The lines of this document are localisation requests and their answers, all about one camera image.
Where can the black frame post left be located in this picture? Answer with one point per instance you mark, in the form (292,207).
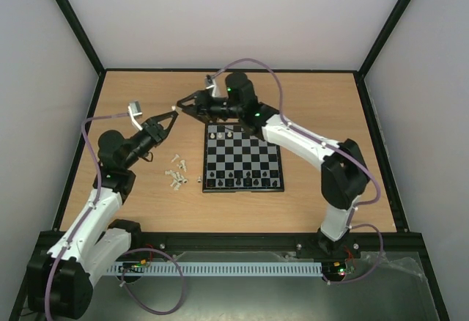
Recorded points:
(74,23)

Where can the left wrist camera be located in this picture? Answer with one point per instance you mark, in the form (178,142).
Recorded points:
(135,112)

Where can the black aluminium rail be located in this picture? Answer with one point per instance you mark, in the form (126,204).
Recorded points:
(305,245)

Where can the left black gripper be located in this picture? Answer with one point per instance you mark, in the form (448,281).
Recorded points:
(156,130)

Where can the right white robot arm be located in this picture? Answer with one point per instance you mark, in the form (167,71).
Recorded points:
(341,164)

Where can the black frame post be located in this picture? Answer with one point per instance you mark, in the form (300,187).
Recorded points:
(74,23)
(390,24)

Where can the black frame post right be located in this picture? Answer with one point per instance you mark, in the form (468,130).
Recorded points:
(390,24)

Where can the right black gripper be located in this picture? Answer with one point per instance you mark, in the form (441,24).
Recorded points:
(201,105)

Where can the pile of white chess pieces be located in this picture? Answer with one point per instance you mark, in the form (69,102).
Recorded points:
(180,173)

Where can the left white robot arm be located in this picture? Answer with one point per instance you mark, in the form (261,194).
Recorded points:
(62,279)

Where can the light blue cable duct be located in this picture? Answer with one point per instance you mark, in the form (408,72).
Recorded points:
(225,269)

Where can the black grey chessboard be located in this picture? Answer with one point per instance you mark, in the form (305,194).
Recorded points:
(241,152)

